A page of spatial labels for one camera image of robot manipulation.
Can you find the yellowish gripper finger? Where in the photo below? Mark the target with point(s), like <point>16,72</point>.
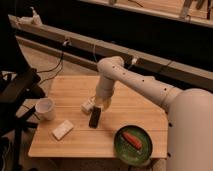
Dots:
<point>106,104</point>

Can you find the white plastic bottle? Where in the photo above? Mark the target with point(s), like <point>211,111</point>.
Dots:
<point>88,105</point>

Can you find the orange carrot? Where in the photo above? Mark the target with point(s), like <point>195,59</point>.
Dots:
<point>134,141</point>

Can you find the white spray bottle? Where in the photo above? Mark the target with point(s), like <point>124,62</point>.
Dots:
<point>34,19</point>

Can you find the wooden table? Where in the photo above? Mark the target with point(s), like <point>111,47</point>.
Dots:
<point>127,108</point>

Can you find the grey wall ledge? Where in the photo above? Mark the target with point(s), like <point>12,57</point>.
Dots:
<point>83,51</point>

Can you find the white rectangular sponge block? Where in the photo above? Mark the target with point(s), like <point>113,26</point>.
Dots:
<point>61,130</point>

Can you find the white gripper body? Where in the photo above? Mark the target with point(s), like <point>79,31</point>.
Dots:
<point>103,95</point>

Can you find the black eraser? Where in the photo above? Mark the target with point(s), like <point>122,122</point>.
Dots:
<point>94,119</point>

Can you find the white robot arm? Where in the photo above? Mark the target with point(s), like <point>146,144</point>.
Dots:
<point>189,112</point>

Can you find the black chair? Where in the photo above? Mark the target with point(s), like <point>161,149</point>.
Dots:
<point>18,82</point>

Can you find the green plate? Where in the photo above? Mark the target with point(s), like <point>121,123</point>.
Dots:
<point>129,154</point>

